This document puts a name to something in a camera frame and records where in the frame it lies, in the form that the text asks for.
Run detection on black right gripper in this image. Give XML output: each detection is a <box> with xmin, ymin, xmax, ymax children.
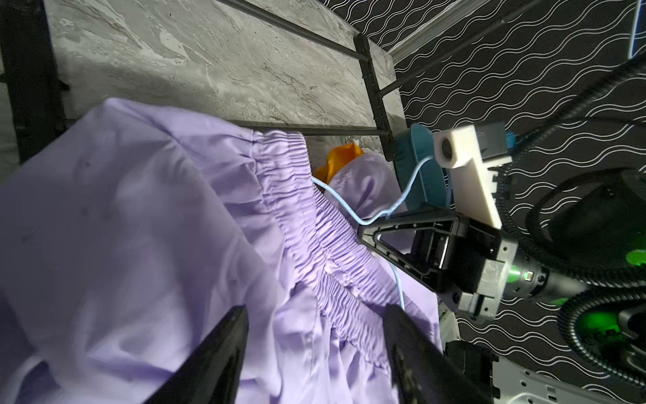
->
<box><xmin>358</xmin><ymin>208</ymin><xmax>518</xmax><ymax>321</ymax></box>

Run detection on dark teal plastic bin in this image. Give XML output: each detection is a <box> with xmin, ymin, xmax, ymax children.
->
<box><xmin>394</xmin><ymin>124</ymin><xmax>452</xmax><ymax>210</ymax></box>

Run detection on lilac shorts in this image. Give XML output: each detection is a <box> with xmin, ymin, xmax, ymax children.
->
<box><xmin>1</xmin><ymin>99</ymin><xmax>442</xmax><ymax>403</ymax></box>

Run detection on black clothes rack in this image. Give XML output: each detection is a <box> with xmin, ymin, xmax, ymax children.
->
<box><xmin>0</xmin><ymin>0</ymin><xmax>546</xmax><ymax>165</ymax></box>

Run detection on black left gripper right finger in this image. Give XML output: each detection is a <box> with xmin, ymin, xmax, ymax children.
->
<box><xmin>384</xmin><ymin>305</ymin><xmax>492</xmax><ymax>403</ymax></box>

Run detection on light blue wire hanger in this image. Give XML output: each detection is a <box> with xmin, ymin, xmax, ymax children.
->
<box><xmin>627</xmin><ymin>0</ymin><xmax>644</xmax><ymax>60</ymax></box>

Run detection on orange shorts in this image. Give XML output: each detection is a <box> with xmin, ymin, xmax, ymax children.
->
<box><xmin>325</xmin><ymin>143</ymin><xmax>364</xmax><ymax>183</ymax></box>

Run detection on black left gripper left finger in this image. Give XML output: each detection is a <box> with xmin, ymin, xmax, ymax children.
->
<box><xmin>146</xmin><ymin>306</ymin><xmax>249</xmax><ymax>404</ymax></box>

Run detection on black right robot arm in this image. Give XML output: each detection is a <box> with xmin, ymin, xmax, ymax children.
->
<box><xmin>358</xmin><ymin>163</ymin><xmax>645</xmax><ymax>387</ymax></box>

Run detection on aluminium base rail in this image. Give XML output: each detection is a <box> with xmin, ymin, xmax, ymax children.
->
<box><xmin>439</xmin><ymin>298</ymin><xmax>622</xmax><ymax>403</ymax></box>

